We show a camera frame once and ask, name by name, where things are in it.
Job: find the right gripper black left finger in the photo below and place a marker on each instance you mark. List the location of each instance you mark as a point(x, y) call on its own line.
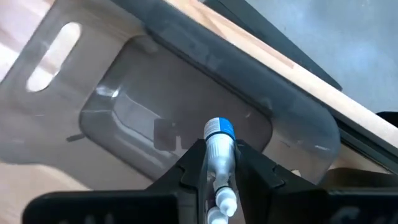
point(161, 205)

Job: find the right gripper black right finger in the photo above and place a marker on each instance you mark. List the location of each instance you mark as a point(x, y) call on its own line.
point(280, 202)

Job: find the small white-capped dropper bottle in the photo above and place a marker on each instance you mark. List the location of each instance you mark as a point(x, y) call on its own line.
point(216, 218)
point(227, 202)

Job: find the small dropper bottle blue label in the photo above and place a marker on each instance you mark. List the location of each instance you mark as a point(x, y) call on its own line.
point(219, 146)

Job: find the translucent grey plastic bin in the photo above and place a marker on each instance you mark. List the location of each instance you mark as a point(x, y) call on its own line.
point(155, 77)

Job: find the black aluminium table frame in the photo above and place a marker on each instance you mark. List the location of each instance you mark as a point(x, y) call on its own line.
point(373, 152)

